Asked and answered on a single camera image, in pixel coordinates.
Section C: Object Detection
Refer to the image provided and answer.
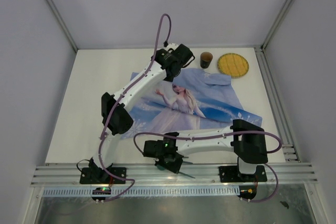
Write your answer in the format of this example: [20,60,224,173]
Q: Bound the blue pink Elsa cloth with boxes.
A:
[122,68,262,139]

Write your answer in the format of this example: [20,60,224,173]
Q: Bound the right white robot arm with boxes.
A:
[142,119,268,180]

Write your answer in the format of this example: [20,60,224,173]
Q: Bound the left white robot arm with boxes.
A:
[89,44,195,183]

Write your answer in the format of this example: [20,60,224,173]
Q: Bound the dark teal plastic fork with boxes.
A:
[179,172,195,179]

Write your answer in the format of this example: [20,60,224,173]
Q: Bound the brown paper cup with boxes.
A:
[200,52,213,69]

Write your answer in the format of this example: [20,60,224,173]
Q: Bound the yellow woven round plate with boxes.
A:
[217,53,249,78]

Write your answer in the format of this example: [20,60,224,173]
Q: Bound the white slotted cable duct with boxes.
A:
[42,185,240,198]

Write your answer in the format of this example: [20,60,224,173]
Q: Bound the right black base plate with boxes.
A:
[218,165,268,183]

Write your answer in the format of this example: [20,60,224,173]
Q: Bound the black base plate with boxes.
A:
[79,167,127,185]
[218,165,268,183]

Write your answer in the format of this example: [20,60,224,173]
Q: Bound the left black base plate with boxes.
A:
[79,167,127,185]

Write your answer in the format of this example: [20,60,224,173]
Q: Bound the aluminium front rail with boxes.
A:
[30,162,318,187]

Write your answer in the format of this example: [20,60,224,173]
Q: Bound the right aluminium side rail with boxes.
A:
[254,46,301,163]

